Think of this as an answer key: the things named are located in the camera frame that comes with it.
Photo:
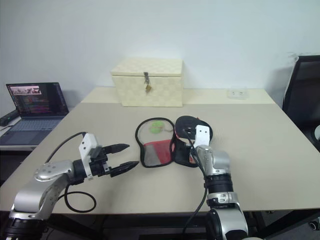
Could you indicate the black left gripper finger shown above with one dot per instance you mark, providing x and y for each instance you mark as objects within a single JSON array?
[
  {"x": 125, "y": 168},
  {"x": 117, "y": 148}
]

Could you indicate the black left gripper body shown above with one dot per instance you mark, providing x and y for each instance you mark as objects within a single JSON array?
[{"x": 100, "y": 165}]

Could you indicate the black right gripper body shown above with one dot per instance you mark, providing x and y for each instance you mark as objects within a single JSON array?
[{"x": 189, "y": 133}]

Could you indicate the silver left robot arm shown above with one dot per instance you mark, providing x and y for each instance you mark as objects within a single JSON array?
[{"x": 30, "y": 195}]

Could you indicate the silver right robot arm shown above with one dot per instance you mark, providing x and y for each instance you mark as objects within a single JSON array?
[{"x": 220, "y": 160}]

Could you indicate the black red mesh paddle case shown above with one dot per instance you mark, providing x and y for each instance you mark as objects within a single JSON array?
[{"x": 155, "y": 152}]

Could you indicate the green ball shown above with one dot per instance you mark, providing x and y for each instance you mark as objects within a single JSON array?
[{"x": 156, "y": 126}]

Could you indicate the cream woven lidded box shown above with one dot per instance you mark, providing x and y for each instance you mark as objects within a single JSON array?
[{"x": 150, "y": 92}]

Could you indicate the brass padlock on latch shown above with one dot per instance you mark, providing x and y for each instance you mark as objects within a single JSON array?
[{"x": 148, "y": 88}]

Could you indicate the open grey laptop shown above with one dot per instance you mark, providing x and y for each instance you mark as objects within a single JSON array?
[{"x": 35, "y": 110}]

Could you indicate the black handheld device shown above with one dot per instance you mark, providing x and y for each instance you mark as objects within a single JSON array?
[{"x": 8, "y": 118}]

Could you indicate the black office chair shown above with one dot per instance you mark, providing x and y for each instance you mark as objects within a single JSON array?
[{"x": 302, "y": 95}]

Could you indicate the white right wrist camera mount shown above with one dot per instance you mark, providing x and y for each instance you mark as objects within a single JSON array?
[{"x": 202, "y": 135}]

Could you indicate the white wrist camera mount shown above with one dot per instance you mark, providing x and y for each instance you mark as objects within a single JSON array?
[
  {"x": 86, "y": 146},
  {"x": 202, "y": 135}
]

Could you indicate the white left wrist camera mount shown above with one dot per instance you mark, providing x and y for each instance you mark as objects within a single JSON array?
[{"x": 86, "y": 146}]

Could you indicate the white wall socket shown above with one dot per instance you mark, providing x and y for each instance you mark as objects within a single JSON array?
[{"x": 237, "y": 93}]

